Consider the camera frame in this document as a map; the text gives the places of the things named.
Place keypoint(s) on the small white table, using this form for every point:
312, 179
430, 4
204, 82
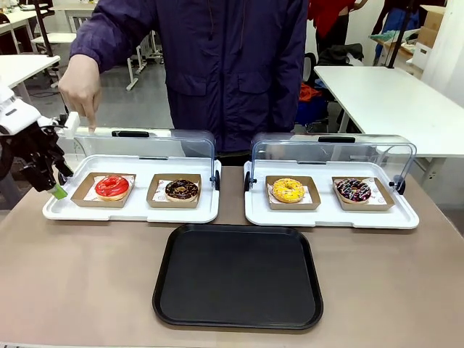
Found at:
21, 69

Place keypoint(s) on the person's purple jacket torso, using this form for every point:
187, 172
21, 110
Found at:
232, 65

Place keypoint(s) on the yellow sprinkled donut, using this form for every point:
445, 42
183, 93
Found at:
295, 192

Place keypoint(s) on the white storage box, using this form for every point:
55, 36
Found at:
424, 53

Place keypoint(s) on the cardboard tray of purple donut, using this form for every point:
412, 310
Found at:
384, 203

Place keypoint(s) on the blue bin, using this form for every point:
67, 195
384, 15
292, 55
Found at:
311, 110

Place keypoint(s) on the cardboard tray of chocolate donut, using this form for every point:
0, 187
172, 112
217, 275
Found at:
154, 203

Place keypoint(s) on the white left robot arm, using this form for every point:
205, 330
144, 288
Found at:
15, 112

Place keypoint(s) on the cardboard tray of yellow donut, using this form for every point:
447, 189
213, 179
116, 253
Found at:
313, 203

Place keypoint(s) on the brown cardboard box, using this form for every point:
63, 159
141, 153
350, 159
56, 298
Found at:
433, 23

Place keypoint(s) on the clear display case lid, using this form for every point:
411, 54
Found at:
181, 145
362, 152

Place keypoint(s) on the person in red clothes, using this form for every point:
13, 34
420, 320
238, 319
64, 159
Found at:
331, 16

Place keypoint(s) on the black plastic serving tray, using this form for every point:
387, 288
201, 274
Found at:
237, 279

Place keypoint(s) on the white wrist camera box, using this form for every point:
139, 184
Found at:
72, 125

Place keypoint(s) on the chocolate nut donut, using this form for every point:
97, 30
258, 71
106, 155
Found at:
188, 192

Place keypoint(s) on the red glazed donut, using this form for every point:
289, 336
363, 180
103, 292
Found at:
107, 190

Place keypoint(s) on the black bag on chair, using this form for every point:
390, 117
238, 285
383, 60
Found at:
340, 54

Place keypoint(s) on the black thin stand pole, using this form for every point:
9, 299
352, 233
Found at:
396, 47

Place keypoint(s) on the large white table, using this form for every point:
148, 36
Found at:
391, 105

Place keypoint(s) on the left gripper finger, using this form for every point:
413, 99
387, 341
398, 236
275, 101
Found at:
47, 183
64, 165

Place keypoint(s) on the white printed paper liner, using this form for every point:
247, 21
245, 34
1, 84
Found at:
307, 192
161, 194
375, 188

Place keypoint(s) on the person's right forearm purple sleeve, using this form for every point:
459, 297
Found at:
92, 40

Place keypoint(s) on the person in blue clothes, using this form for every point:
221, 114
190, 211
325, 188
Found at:
397, 16

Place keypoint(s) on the cardboard tray of red donut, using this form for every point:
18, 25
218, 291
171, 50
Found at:
81, 197

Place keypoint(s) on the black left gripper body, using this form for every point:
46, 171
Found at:
38, 145

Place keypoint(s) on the white desk with legs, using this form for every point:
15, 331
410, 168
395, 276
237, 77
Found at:
145, 58

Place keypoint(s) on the orange cloth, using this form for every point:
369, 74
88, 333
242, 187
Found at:
310, 92

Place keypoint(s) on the person's right hand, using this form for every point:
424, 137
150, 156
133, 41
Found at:
79, 87

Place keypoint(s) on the white display case base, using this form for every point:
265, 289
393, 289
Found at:
326, 219
137, 214

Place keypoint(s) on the dark purple drizzled donut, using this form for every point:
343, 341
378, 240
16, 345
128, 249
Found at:
362, 192

